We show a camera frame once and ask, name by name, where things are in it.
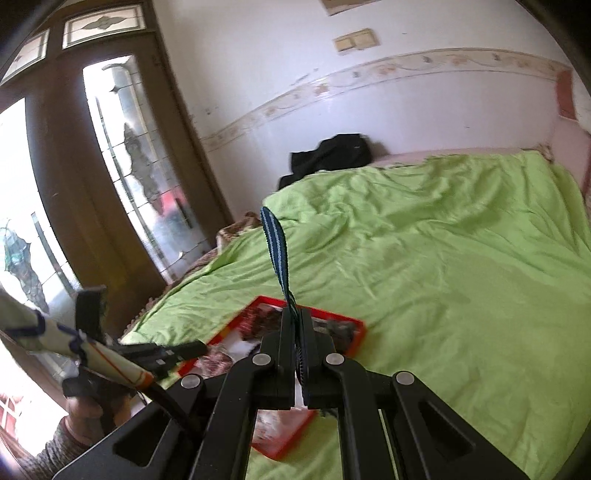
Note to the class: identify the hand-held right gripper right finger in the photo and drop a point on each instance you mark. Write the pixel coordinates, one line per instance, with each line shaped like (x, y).
(308, 360)

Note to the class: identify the white floral scrunchie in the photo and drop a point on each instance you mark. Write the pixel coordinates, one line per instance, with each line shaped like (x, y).
(242, 348)

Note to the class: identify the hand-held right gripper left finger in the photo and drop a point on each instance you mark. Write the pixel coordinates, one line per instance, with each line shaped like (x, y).
(288, 355)

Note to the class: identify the maroon plaid scrunchie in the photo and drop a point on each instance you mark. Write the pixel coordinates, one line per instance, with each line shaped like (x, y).
(216, 362)

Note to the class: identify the black cloth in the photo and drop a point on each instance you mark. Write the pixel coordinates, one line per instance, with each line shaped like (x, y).
(332, 154)

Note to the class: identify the wooden glass-panel door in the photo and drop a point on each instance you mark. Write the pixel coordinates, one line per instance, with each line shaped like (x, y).
(69, 184)

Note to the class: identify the person's left hand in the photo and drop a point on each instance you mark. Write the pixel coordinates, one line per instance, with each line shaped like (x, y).
(83, 415)

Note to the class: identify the dark red patterned scrunchie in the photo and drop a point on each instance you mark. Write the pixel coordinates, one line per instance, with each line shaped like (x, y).
(261, 323)

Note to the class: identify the green blanket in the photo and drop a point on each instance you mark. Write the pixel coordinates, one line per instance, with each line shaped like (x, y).
(415, 277)

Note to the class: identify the red-framed white tray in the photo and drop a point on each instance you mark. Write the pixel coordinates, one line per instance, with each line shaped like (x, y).
(272, 431)

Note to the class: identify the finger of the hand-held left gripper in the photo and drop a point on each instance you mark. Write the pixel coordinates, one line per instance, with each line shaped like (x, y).
(161, 353)

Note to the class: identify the dark brown hair clip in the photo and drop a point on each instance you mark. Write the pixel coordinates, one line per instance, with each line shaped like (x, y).
(337, 334)

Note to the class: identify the blue striped hair band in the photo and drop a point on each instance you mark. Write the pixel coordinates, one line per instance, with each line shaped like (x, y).
(275, 249)

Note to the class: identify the beige wall switch plate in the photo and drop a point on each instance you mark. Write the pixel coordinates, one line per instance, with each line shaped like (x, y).
(356, 40)

